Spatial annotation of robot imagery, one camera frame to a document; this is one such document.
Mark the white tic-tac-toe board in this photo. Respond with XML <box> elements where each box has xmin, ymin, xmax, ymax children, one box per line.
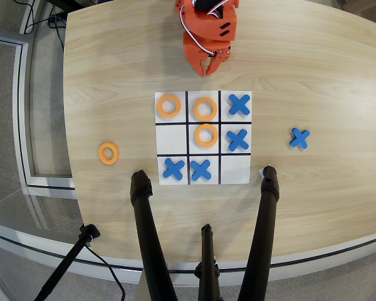
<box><xmin>154</xmin><ymin>90</ymin><xmax>253</xmax><ymax>186</ymax></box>

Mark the thick black tripod leg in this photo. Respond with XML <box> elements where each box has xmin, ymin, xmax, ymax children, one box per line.
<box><xmin>237</xmin><ymin>166</ymin><xmax>281</xmax><ymax>301</ymax></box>
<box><xmin>130</xmin><ymin>169</ymin><xmax>179</xmax><ymax>301</ymax></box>

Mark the black cable with plug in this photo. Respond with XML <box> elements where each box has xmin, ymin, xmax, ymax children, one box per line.
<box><xmin>18</xmin><ymin>0</ymin><xmax>66</xmax><ymax>48</ymax></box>

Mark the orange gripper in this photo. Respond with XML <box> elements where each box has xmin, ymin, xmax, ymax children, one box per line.
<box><xmin>183</xmin><ymin>11</ymin><xmax>238</xmax><ymax>78</ymax></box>

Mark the orange foam ring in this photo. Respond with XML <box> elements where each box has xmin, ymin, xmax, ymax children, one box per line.
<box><xmin>156</xmin><ymin>94</ymin><xmax>182</xmax><ymax>119</ymax></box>
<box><xmin>194</xmin><ymin>123</ymin><xmax>219</xmax><ymax>148</ymax></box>
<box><xmin>98</xmin><ymin>142</ymin><xmax>120</xmax><ymax>165</ymax></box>
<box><xmin>193</xmin><ymin>97</ymin><xmax>219</xmax><ymax>122</ymax></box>

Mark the black stand cable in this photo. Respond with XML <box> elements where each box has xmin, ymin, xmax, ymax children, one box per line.
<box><xmin>84</xmin><ymin>244</ymin><xmax>126</xmax><ymax>301</ymax></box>

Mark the black camera tripod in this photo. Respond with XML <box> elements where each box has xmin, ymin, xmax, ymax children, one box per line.
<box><xmin>0</xmin><ymin>219</ymin><xmax>376</xmax><ymax>287</ymax></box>

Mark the thin black tripod leg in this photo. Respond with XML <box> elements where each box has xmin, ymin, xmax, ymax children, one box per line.
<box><xmin>194</xmin><ymin>223</ymin><xmax>222</xmax><ymax>301</ymax></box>

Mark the white metal floor frame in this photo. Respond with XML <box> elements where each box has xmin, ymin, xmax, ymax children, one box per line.
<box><xmin>0</xmin><ymin>26</ymin><xmax>76</xmax><ymax>191</ymax></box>

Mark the blue foam cross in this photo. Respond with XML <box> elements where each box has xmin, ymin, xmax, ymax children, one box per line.
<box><xmin>190</xmin><ymin>159</ymin><xmax>212</xmax><ymax>182</ymax></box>
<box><xmin>162</xmin><ymin>157</ymin><xmax>186</xmax><ymax>181</ymax></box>
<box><xmin>289</xmin><ymin>127</ymin><xmax>311</xmax><ymax>150</ymax></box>
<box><xmin>226</xmin><ymin>129</ymin><xmax>250</xmax><ymax>152</ymax></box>
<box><xmin>228</xmin><ymin>94</ymin><xmax>251</xmax><ymax>116</ymax></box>

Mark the brown cardboard box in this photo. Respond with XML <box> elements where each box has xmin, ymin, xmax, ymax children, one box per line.
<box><xmin>335</xmin><ymin>0</ymin><xmax>376</xmax><ymax>15</ymax></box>

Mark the black furniture base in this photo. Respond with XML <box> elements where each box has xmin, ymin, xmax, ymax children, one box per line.
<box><xmin>46</xmin><ymin>0</ymin><xmax>113</xmax><ymax>10</ymax></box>

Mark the black stand pole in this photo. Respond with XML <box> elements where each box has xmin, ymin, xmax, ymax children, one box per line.
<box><xmin>33</xmin><ymin>223</ymin><xmax>101</xmax><ymax>301</ymax></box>

